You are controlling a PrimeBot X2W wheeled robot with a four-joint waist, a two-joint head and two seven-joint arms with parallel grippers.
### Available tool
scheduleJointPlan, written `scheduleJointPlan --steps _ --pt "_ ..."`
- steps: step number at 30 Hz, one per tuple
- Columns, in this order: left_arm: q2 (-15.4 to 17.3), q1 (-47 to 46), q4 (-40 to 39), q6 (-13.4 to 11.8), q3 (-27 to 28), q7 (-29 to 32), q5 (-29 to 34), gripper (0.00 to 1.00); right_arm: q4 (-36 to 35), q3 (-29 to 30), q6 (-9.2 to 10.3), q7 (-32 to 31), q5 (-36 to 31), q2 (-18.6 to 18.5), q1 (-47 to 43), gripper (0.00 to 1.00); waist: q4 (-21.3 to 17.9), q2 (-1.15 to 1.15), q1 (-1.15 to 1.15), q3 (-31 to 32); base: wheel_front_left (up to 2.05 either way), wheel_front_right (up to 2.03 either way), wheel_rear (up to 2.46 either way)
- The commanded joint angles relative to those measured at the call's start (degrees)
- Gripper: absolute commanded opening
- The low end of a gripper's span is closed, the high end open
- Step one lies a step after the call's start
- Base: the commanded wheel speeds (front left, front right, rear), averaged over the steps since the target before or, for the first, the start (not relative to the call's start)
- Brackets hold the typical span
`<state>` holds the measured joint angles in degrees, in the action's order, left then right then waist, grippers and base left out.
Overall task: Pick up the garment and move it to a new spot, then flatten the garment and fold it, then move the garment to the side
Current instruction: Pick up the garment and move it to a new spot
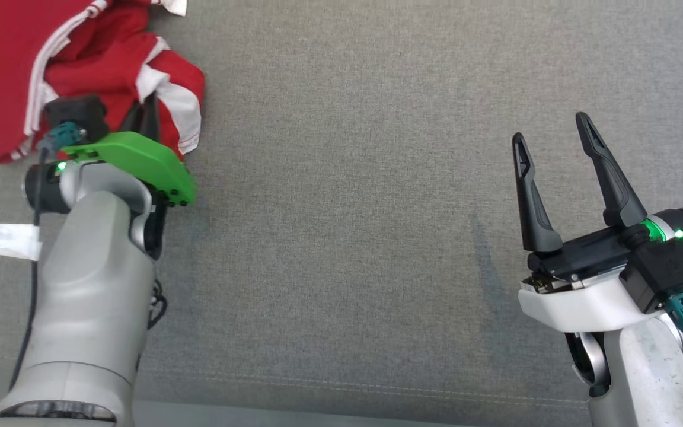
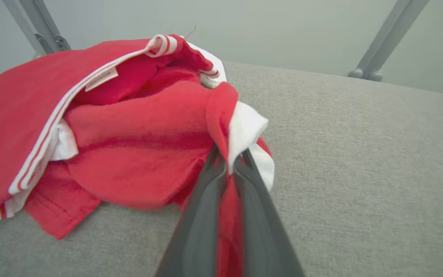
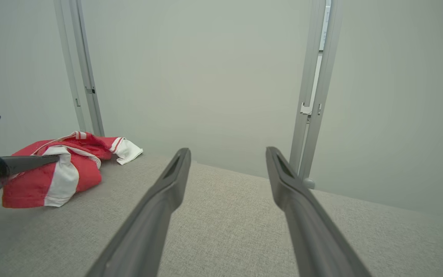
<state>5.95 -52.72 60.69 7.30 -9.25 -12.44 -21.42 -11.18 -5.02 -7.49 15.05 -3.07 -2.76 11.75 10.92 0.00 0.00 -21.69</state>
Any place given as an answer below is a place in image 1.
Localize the red basketball jersey white trim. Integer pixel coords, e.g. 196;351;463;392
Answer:
45;0;206;162

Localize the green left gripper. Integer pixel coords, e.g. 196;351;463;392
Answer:
60;94;197;208

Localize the teal left camera connector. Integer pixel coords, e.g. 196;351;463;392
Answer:
38;122;85;156

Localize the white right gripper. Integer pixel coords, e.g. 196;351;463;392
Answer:
512;111;674;333

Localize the black left camera cable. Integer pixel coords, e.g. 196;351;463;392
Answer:
8;145;52;392

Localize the black cable bundle on arm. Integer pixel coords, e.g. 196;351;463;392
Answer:
148;278;168;330

